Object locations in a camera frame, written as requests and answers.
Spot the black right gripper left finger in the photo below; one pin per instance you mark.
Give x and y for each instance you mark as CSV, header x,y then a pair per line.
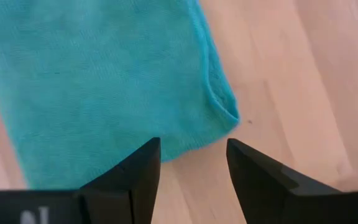
x,y
120,196

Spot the teal microfiber towel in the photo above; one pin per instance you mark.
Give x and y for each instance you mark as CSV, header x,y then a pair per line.
x,y
98,87

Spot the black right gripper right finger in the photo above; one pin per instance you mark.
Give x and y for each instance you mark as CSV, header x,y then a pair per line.
x,y
284,199

